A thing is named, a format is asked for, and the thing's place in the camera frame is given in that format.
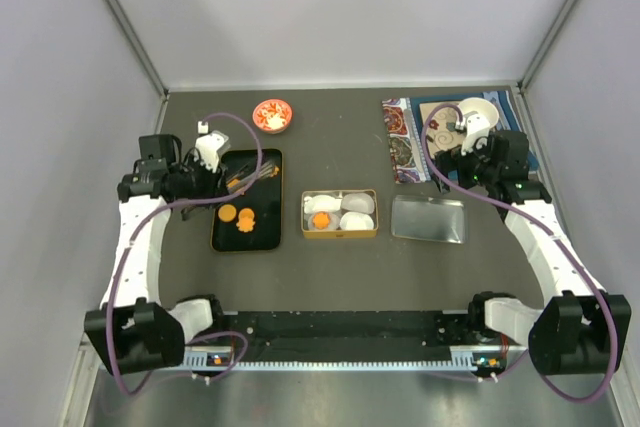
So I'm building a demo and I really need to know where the wooden puzzle board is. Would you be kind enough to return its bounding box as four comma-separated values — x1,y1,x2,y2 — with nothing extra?
412,102,466,160

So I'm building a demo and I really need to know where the orange star flower cookie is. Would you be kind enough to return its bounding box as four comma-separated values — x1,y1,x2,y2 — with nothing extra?
309,212,335,231

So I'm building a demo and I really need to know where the red patterned small bowl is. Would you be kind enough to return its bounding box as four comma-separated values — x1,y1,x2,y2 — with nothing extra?
252,99,293,134

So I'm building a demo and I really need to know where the orange figure cookie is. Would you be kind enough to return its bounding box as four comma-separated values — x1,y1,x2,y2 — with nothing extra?
236,208,256,233

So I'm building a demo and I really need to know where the white paper cup bottom-right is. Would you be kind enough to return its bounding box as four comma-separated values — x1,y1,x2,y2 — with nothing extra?
339,211,375,231

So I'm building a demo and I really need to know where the white bowl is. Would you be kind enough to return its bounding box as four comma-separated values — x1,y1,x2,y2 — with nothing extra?
458,97,500,134

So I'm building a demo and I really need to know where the patterned cloth mat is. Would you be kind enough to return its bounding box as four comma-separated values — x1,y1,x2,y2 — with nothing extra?
382,90,521,184

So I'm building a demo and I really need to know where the white paper cup top-left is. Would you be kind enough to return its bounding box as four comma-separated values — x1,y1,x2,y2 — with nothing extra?
303,194,342,214

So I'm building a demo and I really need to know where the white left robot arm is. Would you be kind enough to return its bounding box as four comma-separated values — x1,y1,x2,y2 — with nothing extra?
84,131,283,375

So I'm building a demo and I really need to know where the silver tin lid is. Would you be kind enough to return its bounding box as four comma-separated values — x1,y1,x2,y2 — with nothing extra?
391,195,468,244

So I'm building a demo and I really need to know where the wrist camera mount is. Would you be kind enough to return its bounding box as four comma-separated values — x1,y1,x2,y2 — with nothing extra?
194,121,230,173
455,111,494,156

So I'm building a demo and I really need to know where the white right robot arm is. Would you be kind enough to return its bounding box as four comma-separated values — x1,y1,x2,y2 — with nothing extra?
428,130,631,376

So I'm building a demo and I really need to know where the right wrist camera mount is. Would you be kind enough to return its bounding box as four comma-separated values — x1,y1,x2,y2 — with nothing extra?
455,111,494,156

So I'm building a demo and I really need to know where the yellow cookie tin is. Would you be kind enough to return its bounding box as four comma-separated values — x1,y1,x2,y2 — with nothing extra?
300,189,379,240

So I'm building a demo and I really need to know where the black round cookie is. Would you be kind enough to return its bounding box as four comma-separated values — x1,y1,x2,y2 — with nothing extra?
239,162,256,176

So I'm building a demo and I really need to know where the white paper cup top-right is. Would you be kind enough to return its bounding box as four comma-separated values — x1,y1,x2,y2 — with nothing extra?
341,192,376,215

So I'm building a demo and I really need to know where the black rectangular tray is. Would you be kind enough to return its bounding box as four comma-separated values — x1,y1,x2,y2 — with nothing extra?
211,148,284,253

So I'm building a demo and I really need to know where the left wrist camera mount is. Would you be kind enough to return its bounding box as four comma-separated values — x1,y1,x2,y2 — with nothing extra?
194,121,230,173

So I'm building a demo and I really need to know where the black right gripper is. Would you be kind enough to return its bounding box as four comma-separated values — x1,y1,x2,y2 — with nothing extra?
431,132,500,194

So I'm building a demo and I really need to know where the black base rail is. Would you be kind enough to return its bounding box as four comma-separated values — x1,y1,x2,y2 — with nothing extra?
204,311,503,363

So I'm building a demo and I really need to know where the orange round cookie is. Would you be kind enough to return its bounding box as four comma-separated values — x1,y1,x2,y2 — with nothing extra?
217,204,237,223

